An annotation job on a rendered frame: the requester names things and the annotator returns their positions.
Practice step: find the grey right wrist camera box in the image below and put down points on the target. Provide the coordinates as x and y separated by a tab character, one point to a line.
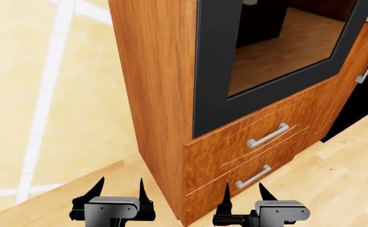
281	212

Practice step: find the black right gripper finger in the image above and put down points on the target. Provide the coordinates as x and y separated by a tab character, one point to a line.
225	201
266	194

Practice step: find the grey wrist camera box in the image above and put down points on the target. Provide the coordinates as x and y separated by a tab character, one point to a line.
111	210
281	212

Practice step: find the black framed oven opening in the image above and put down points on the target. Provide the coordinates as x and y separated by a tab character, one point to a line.
212	71

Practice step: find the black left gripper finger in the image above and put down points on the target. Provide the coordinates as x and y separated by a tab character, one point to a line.
91	192
143	195

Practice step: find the wooden side cabinet door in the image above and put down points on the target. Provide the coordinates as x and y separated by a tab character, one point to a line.
354	61

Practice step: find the tall wooden oven cabinet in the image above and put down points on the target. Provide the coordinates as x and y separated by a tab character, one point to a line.
155	71

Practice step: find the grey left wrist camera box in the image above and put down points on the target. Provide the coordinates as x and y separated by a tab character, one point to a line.
111	210

